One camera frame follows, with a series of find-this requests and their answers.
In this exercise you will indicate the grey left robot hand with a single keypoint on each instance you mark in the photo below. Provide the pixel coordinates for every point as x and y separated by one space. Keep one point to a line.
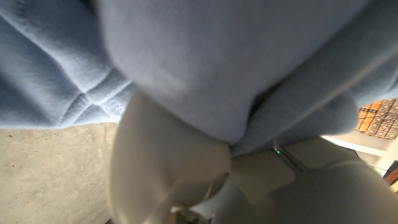
161 155

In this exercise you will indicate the blue hoodie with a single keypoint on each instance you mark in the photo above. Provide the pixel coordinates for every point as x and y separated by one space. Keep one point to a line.
217 62

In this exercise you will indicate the printed bookshelf backdrop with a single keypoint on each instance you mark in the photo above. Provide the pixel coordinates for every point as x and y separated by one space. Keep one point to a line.
379 121

